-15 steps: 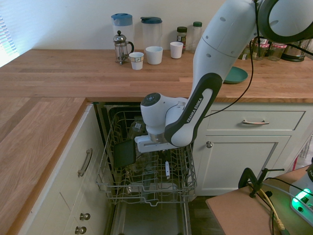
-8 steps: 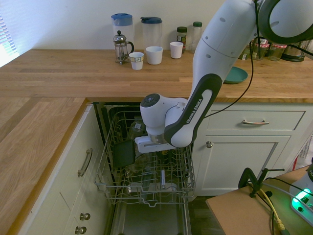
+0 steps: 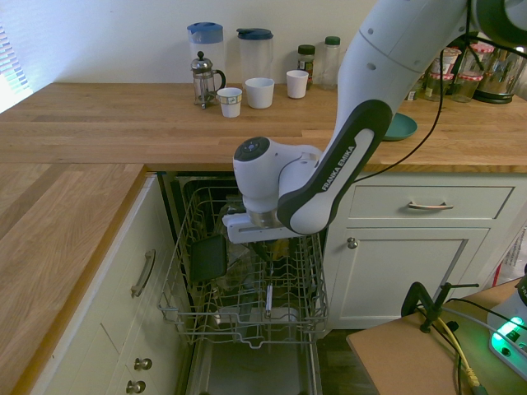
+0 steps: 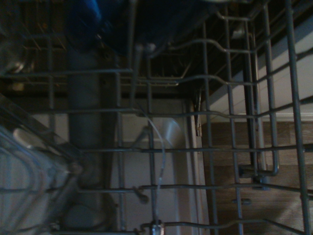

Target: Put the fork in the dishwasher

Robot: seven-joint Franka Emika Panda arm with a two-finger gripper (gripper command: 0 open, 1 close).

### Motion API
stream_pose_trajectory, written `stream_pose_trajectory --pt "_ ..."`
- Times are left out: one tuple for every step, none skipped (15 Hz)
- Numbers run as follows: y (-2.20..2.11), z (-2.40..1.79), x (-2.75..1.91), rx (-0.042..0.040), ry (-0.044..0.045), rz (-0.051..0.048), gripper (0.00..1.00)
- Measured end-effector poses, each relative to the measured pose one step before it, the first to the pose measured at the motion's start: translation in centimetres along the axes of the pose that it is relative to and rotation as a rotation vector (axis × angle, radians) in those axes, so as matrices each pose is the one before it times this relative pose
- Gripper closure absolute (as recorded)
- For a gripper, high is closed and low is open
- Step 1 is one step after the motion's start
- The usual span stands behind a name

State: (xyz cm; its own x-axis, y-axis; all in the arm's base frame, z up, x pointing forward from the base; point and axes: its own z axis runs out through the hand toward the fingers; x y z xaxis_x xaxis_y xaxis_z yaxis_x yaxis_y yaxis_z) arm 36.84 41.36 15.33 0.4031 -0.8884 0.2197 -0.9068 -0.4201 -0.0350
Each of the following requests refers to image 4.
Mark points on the dishwasher door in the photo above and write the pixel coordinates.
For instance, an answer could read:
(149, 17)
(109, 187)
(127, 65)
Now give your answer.
(176, 166)

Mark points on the navy blue mug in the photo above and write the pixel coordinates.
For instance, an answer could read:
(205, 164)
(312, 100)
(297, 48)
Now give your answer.
(171, 19)

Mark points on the clear glass container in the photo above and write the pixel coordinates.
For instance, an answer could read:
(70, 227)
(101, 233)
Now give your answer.
(27, 166)

